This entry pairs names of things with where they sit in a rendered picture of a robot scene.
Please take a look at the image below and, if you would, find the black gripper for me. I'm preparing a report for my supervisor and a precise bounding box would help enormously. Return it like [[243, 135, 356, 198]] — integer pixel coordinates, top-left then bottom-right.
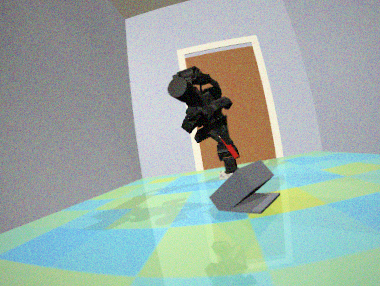
[[190, 96, 233, 148]]

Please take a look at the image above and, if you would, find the grey flat panel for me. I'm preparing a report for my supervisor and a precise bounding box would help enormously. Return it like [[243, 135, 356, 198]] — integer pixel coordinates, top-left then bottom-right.
[[209, 159, 280, 214]]

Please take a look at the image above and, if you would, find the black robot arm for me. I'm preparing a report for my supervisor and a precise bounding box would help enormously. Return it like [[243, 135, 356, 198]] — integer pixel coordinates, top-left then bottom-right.
[[168, 66, 240, 174]]

